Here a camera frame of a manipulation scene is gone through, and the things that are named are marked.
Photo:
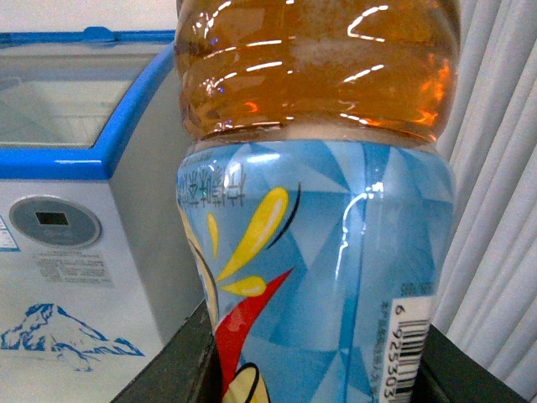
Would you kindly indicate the blue energy label sticker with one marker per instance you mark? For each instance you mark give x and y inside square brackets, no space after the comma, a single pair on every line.
[7,241]

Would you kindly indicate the iced tea bottle blue label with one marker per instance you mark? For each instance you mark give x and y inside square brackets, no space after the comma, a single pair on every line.
[313,201]

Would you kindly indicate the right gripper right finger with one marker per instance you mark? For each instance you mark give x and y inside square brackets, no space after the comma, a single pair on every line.
[447,375]

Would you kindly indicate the white blue chest freezer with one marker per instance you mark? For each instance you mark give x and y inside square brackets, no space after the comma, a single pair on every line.
[80,343]

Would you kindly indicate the glass sliding freezer lid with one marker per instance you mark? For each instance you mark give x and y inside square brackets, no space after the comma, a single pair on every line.
[61,95]

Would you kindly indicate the white pleated curtain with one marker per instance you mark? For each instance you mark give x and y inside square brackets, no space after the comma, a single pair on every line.
[487,297]

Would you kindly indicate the silver instruction sticker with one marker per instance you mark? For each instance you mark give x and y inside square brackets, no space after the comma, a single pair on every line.
[78,267]

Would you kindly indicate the grey oval control panel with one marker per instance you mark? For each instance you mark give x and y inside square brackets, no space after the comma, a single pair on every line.
[55,222]

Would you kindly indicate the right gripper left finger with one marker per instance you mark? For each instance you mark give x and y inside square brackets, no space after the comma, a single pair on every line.
[186,370]

